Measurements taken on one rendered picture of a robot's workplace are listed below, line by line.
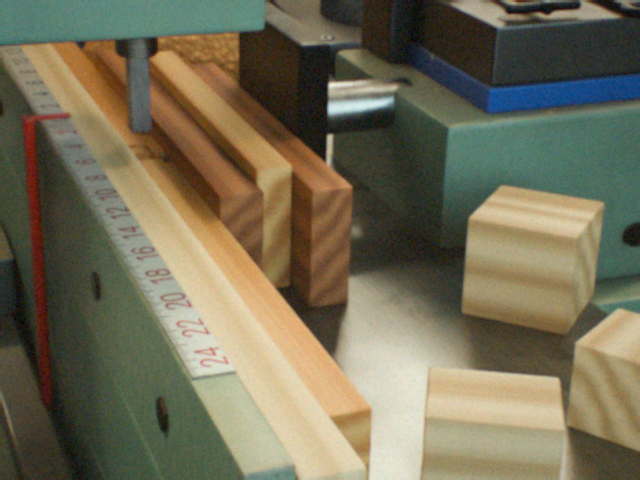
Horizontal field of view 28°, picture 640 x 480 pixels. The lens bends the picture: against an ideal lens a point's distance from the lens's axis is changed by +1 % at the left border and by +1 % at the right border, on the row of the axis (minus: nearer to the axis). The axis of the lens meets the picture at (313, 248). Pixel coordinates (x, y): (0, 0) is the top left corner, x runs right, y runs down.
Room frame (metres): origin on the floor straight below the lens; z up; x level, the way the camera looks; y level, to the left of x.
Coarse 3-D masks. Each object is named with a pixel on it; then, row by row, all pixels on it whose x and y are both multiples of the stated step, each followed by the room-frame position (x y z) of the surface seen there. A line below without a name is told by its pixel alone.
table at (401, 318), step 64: (0, 192) 0.70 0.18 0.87; (384, 256) 0.54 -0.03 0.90; (448, 256) 0.55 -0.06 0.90; (64, 320) 0.52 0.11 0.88; (320, 320) 0.48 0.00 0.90; (384, 320) 0.48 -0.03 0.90; (448, 320) 0.48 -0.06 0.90; (576, 320) 0.48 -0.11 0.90; (384, 384) 0.42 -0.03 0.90; (128, 448) 0.40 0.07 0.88; (384, 448) 0.38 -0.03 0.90; (576, 448) 0.38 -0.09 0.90
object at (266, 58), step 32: (256, 32) 0.61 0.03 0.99; (288, 32) 0.58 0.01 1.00; (256, 64) 0.61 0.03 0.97; (288, 64) 0.57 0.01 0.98; (320, 64) 0.56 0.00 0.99; (256, 96) 0.61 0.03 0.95; (288, 96) 0.57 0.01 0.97; (320, 96) 0.56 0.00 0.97; (352, 96) 0.60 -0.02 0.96; (384, 96) 0.61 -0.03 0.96; (288, 128) 0.57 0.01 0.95; (320, 128) 0.56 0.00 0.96; (352, 128) 0.60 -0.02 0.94; (384, 128) 0.61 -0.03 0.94
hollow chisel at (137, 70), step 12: (132, 60) 0.56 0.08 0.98; (144, 60) 0.57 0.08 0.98; (132, 72) 0.56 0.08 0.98; (144, 72) 0.57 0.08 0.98; (132, 84) 0.56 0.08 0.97; (144, 84) 0.57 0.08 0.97; (132, 96) 0.56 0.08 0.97; (144, 96) 0.57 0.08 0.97; (132, 108) 0.56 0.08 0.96; (144, 108) 0.57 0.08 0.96; (132, 120) 0.56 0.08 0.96; (144, 120) 0.57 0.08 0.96
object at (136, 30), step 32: (0, 0) 0.51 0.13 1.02; (32, 0) 0.52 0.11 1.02; (64, 0) 0.52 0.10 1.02; (96, 0) 0.53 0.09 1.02; (128, 0) 0.53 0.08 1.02; (160, 0) 0.54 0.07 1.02; (192, 0) 0.54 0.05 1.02; (224, 0) 0.55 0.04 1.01; (256, 0) 0.55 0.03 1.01; (0, 32) 0.51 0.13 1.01; (32, 32) 0.52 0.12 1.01; (64, 32) 0.52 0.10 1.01; (96, 32) 0.53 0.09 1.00; (128, 32) 0.53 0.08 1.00; (160, 32) 0.54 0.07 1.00; (192, 32) 0.54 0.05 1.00; (224, 32) 0.55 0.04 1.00
